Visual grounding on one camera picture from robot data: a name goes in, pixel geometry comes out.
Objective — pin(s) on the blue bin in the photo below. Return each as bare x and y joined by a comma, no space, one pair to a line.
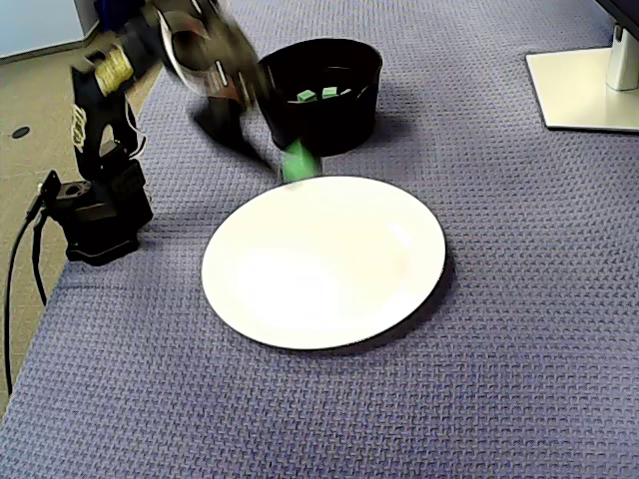
112,12

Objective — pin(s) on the black bucket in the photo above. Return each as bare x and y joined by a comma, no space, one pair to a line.
344,125

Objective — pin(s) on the white round plate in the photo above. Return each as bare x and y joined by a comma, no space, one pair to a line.
324,259

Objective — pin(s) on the blue waffle cloth mat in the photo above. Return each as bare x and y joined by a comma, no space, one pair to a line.
449,399

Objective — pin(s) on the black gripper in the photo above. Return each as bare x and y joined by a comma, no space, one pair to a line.
234,87

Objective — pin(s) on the black floor disc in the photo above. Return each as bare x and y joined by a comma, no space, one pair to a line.
20,133

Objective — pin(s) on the black robot arm with stickers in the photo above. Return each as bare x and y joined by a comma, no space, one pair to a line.
107,209

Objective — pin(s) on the white monitor stand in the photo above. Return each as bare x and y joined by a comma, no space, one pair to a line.
574,85

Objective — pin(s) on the black monitor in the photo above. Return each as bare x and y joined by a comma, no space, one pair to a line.
629,7

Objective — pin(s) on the green foam cube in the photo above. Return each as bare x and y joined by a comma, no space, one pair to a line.
305,95
298,160
329,92

